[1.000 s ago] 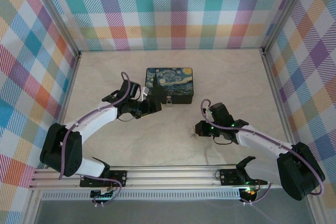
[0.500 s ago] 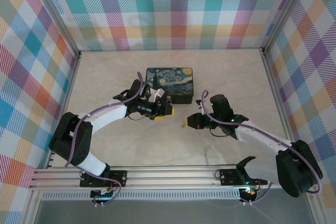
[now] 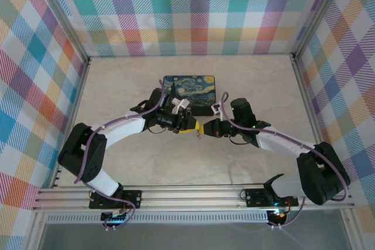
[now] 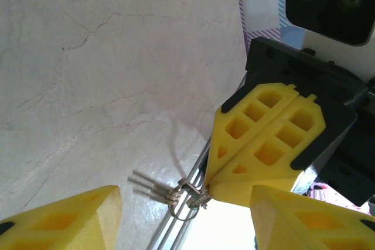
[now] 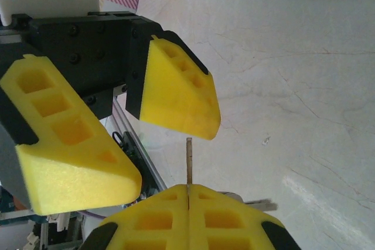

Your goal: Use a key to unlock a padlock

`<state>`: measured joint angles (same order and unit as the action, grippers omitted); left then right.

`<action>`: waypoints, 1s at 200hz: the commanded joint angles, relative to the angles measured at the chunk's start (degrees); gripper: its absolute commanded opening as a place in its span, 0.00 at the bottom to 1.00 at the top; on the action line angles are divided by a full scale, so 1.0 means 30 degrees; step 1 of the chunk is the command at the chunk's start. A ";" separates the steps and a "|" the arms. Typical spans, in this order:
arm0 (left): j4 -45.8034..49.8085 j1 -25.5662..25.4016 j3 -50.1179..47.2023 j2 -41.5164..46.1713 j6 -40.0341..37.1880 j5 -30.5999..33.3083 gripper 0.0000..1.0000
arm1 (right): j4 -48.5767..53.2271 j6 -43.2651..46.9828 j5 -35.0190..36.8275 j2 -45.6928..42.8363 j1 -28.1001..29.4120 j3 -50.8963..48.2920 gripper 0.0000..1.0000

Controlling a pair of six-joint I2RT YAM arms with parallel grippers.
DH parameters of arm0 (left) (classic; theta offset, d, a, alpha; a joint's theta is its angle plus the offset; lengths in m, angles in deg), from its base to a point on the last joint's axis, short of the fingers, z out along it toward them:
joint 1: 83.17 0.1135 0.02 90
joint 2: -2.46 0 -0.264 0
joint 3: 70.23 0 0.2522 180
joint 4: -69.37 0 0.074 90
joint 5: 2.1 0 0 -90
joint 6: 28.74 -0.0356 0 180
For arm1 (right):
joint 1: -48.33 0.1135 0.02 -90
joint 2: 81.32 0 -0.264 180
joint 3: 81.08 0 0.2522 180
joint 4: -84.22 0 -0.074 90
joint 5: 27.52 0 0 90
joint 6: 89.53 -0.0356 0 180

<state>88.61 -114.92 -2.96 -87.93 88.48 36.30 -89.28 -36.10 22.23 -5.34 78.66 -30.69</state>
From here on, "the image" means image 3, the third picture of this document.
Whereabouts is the starry night painting tin box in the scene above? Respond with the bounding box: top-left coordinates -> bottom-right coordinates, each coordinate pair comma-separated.
162,74 -> 217,117

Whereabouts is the small circuit board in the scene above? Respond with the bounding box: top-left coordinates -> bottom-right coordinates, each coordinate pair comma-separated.
100,211 -> 130,224
268,209 -> 289,222

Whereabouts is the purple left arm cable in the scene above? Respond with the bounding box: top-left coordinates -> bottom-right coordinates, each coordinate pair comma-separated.
74,79 -> 169,230

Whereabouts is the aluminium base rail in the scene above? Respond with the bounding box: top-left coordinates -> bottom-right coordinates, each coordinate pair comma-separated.
32,184 -> 355,213

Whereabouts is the aluminium side rail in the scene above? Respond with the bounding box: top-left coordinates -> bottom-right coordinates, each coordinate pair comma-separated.
291,53 -> 338,186
49,56 -> 91,189

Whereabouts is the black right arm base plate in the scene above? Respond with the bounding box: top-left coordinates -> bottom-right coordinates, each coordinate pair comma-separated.
244,187 -> 299,207

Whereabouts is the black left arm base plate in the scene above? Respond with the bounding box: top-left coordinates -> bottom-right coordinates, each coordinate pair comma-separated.
88,190 -> 143,210

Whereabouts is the slotted grey cable duct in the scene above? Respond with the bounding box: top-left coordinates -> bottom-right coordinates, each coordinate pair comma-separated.
46,210 -> 269,224

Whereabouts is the aluminium frame post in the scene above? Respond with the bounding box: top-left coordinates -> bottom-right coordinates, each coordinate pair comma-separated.
292,0 -> 352,60
30,0 -> 90,63

